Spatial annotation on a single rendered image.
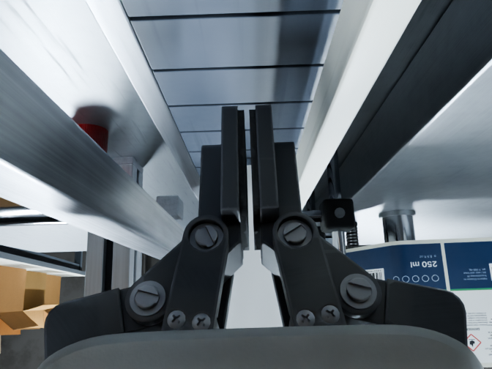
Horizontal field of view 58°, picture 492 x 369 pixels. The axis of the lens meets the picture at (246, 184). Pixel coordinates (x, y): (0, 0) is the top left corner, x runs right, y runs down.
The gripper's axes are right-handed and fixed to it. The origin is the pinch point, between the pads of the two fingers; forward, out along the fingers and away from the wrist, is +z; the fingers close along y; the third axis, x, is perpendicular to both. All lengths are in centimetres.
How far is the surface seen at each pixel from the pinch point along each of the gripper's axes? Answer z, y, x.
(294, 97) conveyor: 8.4, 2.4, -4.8
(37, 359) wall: 101, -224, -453
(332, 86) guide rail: 3.0, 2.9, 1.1
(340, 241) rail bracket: 10.8, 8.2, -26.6
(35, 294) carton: 98, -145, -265
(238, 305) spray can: 2.0, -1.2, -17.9
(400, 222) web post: 18.5, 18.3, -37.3
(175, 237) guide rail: 0.0, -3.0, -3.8
